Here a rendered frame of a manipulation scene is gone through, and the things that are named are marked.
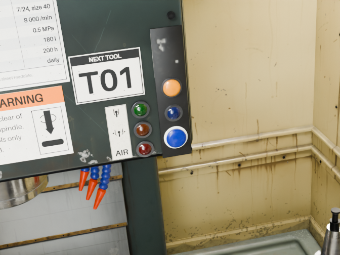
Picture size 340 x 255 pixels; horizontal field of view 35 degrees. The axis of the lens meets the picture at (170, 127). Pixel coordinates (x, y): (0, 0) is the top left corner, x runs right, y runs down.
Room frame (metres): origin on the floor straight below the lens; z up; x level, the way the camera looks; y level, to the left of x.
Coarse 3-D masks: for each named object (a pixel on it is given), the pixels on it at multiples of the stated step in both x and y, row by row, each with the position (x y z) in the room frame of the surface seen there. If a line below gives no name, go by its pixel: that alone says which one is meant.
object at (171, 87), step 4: (168, 80) 0.71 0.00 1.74; (172, 80) 0.71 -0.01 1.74; (176, 80) 0.72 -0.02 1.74; (164, 84) 0.71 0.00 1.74; (168, 84) 0.71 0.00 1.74; (172, 84) 0.71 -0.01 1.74; (176, 84) 0.71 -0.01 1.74; (164, 88) 0.71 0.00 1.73; (168, 88) 0.71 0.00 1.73; (172, 88) 0.71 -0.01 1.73; (176, 88) 0.71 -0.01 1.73; (180, 88) 0.72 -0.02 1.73; (164, 92) 0.71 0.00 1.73; (168, 92) 0.71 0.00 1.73; (172, 92) 0.71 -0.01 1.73; (176, 92) 0.71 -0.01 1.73; (172, 96) 0.71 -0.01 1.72
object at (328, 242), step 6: (330, 234) 0.73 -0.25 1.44; (336, 234) 0.72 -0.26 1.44; (324, 240) 0.73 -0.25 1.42; (330, 240) 0.72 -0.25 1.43; (336, 240) 0.72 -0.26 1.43; (324, 246) 0.73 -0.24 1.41; (330, 246) 0.72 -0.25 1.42; (336, 246) 0.72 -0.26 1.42; (324, 252) 0.73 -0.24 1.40; (330, 252) 0.72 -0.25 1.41; (336, 252) 0.72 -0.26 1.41
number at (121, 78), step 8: (112, 64) 0.71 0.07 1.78; (120, 64) 0.71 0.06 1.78; (128, 64) 0.71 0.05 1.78; (136, 64) 0.71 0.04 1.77; (104, 72) 0.70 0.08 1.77; (112, 72) 0.71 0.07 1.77; (120, 72) 0.71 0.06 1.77; (128, 72) 0.71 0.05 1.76; (136, 72) 0.71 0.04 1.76; (104, 80) 0.70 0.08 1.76; (112, 80) 0.71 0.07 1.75; (120, 80) 0.71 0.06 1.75; (128, 80) 0.71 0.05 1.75; (136, 80) 0.71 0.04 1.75; (104, 88) 0.70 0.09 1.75; (112, 88) 0.71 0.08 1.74; (120, 88) 0.71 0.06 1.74; (128, 88) 0.71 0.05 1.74; (136, 88) 0.71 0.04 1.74
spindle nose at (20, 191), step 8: (40, 176) 0.85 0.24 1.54; (48, 176) 0.89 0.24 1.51; (0, 184) 0.80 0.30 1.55; (8, 184) 0.80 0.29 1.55; (16, 184) 0.81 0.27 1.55; (24, 184) 0.82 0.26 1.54; (32, 184) 0.83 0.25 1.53; (40, 184) 0.84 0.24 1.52; (0, 192) 0.80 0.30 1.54; (8, 192) 0.80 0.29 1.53; (16, 192) 0.81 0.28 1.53; (24, 192) 0.82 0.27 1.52; (32, 192) 0.83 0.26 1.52; (40, 192) 0.84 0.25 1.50; (0, 200) 0.80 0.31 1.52; (8, 200) 0.80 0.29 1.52; (16, 200) 0.81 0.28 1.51; (24, 200) 0.82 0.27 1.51; (0, 208) 0.80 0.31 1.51
